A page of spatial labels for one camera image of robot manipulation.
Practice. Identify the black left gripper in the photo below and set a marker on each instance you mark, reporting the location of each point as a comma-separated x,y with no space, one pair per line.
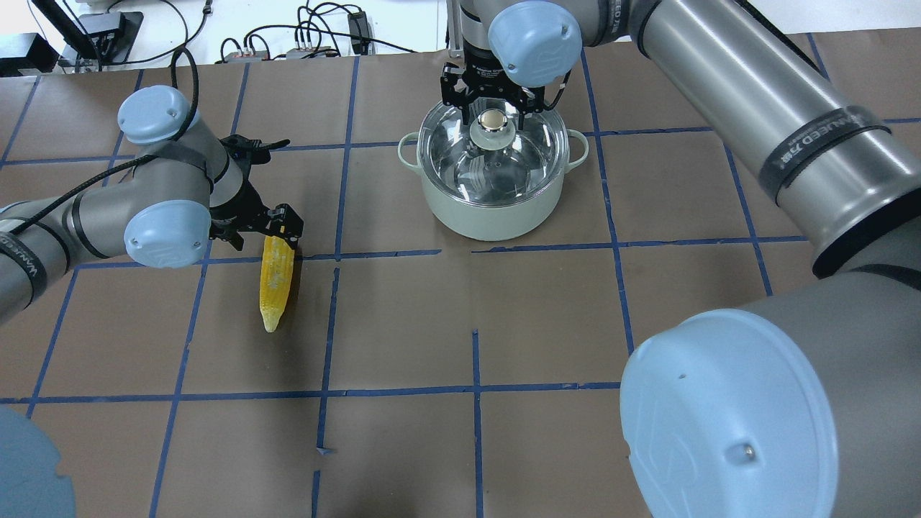
243,206

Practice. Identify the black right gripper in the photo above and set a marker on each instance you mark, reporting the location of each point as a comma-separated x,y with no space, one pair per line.
477,74

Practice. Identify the yellow corn cob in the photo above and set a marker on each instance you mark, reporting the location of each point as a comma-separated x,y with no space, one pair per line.
276,273

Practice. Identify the glass pot lid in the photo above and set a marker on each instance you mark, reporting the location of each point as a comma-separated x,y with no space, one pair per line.
491,163

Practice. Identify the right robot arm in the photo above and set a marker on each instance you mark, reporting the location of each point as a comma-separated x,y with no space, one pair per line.
659,225

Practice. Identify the black power adapter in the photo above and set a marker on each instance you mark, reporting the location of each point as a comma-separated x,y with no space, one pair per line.
360,32

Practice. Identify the brown paper table mat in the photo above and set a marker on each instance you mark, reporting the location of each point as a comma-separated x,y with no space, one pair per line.
163,392

